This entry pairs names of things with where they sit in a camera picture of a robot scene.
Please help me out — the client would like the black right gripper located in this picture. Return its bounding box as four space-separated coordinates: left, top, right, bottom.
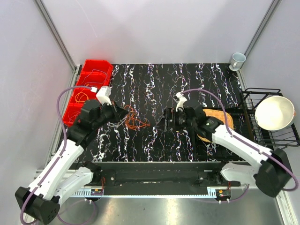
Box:
155 108 196 132

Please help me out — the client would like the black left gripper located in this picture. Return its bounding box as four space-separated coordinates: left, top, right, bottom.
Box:
93 99 129 129

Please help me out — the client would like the orange cable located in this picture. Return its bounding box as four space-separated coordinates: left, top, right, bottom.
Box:
123 105 150 131

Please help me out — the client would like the yellow cable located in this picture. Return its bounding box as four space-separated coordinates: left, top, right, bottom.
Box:
74 83 91 104

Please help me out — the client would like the pink cable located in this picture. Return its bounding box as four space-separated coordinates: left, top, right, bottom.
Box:
67 110 82 124

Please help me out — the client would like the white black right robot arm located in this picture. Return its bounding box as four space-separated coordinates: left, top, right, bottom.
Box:
156 92 293 197

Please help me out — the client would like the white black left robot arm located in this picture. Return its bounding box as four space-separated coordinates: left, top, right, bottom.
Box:
15 86 128 225

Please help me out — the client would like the red storage bin row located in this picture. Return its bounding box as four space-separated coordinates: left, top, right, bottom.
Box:
62 59 113 127

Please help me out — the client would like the woven bamboo tray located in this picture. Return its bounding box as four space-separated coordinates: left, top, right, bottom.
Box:
202 109 235 130

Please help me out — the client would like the white mug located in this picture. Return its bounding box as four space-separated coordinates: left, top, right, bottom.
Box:
229 52 246 71

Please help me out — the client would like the white bowl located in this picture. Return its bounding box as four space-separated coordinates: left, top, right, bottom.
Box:
255 96 296 131

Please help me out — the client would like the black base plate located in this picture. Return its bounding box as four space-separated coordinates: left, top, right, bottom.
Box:
74 161 241 189

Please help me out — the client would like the purple left arm hose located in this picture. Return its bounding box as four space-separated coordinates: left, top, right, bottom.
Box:
20 86 98 225

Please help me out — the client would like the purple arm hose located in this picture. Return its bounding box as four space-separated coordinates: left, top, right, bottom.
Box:
20 86 98 225
181 88 300 203

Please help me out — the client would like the purple right arm hose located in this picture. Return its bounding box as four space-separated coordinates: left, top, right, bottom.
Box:
181 88 300 203

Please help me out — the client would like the black wire dish rack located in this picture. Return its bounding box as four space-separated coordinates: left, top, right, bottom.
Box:
240 88 300 150

